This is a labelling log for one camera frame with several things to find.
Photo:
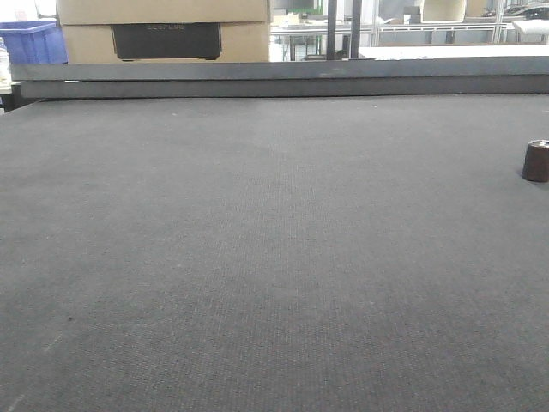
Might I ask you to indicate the dark grey fabric mat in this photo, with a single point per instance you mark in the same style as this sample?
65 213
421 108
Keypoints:
368 254

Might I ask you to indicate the lower cardboard box black print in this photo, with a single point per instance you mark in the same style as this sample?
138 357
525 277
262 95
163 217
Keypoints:
240 42

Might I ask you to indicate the black vertical pole left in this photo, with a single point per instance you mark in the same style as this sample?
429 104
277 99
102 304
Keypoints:
331 27

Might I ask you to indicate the black vertical pole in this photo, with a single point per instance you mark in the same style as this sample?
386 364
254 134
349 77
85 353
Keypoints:
355 29
331 27

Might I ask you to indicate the black vertical pole right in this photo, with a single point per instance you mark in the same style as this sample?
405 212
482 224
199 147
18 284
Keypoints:
355 29

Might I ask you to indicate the dark grey lower board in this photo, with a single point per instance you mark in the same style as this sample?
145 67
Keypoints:
535 84

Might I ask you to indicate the dark grey board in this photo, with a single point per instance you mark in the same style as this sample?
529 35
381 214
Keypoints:
535 84
316 70

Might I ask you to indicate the upper cardboard box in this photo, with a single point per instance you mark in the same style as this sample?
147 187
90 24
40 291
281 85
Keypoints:
96 12

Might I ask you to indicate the dark grey upper board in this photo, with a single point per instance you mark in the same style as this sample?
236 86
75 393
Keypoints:
316 70

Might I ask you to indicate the blue plastic crate background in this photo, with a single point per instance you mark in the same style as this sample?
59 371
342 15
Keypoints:
34 42

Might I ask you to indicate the clear plastic bottle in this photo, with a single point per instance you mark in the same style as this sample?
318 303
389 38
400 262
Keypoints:
5 74

